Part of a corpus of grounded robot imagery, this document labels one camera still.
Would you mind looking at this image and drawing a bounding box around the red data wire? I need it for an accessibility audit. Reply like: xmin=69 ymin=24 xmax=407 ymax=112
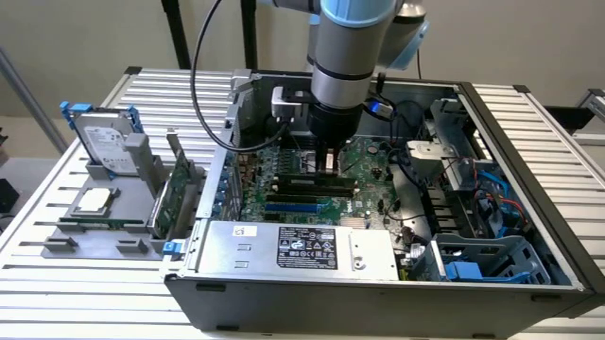
xmin=499 ymin=197 xmax=526 ymax=228

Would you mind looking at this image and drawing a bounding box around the black open PC case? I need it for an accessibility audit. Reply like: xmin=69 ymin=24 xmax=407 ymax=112
xmin=157 ymin=69 xmax=599 ymax=332

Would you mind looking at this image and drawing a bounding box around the black stand pole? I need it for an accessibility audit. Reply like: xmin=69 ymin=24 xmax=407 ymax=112
xmin=158 ymin=0 xmax=193 ymax=70
xmin=239 ymin=0 xmax=260 ymax=70

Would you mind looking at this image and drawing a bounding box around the black bracket plate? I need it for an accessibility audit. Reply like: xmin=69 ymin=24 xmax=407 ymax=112
xmin=542 ymin=105 xmax=587 ymax=131

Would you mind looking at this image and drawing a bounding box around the silver power supply unit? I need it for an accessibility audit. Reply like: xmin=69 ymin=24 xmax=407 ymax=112
xmin=185 ymin=219 xmax=400 ymax=283

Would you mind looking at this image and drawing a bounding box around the green RAM stick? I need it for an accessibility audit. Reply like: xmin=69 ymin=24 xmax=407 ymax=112
xmin=285 ymin=174 xmax=357 ymax=190
xmin=57 ymin=216 xmax=145 ymax=227

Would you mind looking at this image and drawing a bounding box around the blue plastic drive caddy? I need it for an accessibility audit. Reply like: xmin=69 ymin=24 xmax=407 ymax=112
xmin=471 ymin=167 xmax=531 ymax=235

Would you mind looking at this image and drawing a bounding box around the blue drive cage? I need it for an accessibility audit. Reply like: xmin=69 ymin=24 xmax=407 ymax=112
xmin=423 ymin=232 xmax=552 ymax=285

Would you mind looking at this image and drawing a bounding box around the blue lit gripper plug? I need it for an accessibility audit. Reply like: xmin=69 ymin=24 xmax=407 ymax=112
xmin=365 ymin=100 xmax=395 ymax=116

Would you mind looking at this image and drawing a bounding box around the CPU socket metal frame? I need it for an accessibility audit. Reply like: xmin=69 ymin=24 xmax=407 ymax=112
xmin=295 ymin=150 xmax=351 ymax=178

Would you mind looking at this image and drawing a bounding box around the silver CPU chip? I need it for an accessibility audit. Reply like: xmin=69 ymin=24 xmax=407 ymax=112
xmin=77 ymin=187 xmax=114 ymax=210

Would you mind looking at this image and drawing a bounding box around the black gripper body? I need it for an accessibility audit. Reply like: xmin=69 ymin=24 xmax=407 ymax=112
xmin=307 ymin=102 xmax=364 ymax=149

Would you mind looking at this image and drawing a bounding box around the silver metal drive cage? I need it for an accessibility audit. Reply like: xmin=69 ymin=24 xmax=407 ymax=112
xmin=404 ymin=98 xmax=498 ymax=193

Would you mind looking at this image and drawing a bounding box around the aluminium profile rail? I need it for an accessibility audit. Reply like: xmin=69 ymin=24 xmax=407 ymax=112
xmin=572 ymin=88 xmax=605 ymax=138

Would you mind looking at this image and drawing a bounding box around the black box beside table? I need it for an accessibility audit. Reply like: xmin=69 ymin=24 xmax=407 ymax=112
xmin=0 ymin=178 xmax=21 ymax=214

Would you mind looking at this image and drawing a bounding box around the silver hard disk blue bracket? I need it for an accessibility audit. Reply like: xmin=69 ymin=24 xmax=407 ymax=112
xmin=60 ymin=101 xmax=144 ymax=178

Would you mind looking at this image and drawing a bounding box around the blue expansion slot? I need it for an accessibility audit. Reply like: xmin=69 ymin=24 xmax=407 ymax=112
xmin=263 ymin=202 xmax=319 ymax=213

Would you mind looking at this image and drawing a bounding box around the long black expansion slot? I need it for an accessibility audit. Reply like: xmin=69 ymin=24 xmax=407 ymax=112
xmin=265 ymin=193 xmax=319 ymax=205

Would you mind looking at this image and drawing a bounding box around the grey parts rack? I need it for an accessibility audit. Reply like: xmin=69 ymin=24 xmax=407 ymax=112
xmin=40 ymin=132 xmax=208 ymax=262

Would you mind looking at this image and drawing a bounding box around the black looped power wire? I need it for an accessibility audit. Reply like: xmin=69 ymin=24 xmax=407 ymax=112
xmin=388 ymin=100 xmax=427 ymax=143

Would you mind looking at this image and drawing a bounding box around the black camera cable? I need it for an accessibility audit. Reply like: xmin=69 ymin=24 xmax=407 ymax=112
xmin=189 ymin=0 xmax=292 ymax=153

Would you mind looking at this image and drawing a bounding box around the grey slanted metal rail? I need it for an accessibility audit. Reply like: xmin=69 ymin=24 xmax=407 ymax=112
xmin=0 ymin=45 xmax=68 ymax=154

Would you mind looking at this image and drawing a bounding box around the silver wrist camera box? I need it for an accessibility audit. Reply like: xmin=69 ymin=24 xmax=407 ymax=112
xmin=269 ymin=86 xmax=312 ymax=120

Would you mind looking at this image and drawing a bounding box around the green graphics card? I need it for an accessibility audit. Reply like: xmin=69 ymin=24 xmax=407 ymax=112
xmin=149 ymin=129 xmax=198 ymax=239

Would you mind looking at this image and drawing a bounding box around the green motherboard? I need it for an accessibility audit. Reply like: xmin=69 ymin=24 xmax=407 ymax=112
xmin=237 ymin=132 xmax=412 ymax=231

